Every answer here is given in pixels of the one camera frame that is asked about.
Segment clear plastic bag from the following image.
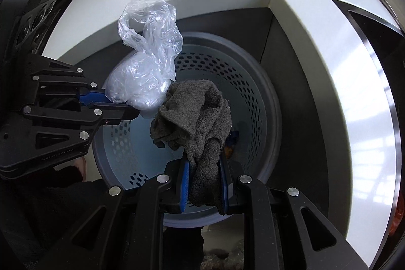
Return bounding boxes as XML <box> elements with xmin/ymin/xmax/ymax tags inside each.
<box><xmin>104</xmin><ymin>0</ymin><xmax>184</xmax><ymax>119</ymax></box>

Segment grey cloth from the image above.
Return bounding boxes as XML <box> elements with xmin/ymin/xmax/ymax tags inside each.
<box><xmin>150</xmin><ymin>79</ymin><xmax>233</xmax><ymax>215</ymax></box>

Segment grey perforated wastebasket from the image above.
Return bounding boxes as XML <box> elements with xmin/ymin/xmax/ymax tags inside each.
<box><xmin>92</xmin><ymin>32</ymin><xmax>284</xmax><ymax>229</ymax></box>

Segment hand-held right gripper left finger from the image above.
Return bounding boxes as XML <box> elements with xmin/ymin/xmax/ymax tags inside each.
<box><xmin>41</xmin><ymin>159</ymin><xmax>190</xmax><ymax>270</ymax></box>

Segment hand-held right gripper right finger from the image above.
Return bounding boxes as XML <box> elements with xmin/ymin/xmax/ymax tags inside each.
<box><xmin>220</xmin><ymin>159</ymin><xmax>371</xmax><ymax>270</ymax></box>

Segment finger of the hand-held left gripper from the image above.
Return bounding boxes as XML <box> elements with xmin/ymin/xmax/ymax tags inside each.
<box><xmin>0</xmin><ymin>102</ymin><xmax>140</xmax><ymax>179</ymax></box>
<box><xmin>27</xmin><ymin>55</ymin><xmax>127</xmax><ymax>106</ymax></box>

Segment stainless steel sink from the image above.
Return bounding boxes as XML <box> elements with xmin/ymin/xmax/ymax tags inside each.
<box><xmin>329</xmin><ymin>0</ymin><xmax>405</xmax><ymax>74</ymax></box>

